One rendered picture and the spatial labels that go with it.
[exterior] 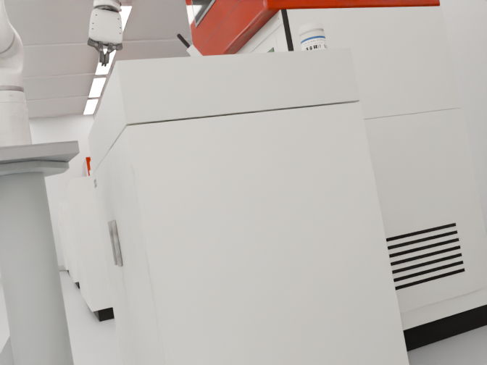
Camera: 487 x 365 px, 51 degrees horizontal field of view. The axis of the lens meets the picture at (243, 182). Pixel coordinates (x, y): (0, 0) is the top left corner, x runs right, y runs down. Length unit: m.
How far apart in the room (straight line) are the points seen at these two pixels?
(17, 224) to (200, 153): 0.64
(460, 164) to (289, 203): 0.96
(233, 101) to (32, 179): 0.68
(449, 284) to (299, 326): 0.85
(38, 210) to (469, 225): 1.50
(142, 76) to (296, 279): 0.60
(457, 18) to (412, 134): 1.42
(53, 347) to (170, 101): 0.81
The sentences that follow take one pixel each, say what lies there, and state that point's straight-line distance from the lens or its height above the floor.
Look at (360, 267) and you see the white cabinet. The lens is 1.37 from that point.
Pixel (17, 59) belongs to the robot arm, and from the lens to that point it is 1.79.
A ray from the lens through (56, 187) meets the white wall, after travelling 9.64.
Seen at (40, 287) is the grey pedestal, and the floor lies 0.46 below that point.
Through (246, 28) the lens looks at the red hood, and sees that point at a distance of 1.94.
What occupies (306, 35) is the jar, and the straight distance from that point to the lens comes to 1.47.
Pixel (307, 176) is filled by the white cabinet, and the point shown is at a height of 0.64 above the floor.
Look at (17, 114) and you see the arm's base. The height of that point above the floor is 0.97.
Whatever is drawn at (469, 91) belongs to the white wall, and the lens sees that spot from 3.19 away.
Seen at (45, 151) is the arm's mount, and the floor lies 0.83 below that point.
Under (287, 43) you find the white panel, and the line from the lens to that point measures 1.77.
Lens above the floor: 0.60
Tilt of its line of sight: 2 degrees up
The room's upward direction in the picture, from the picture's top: 10 degrees counter-clockwise
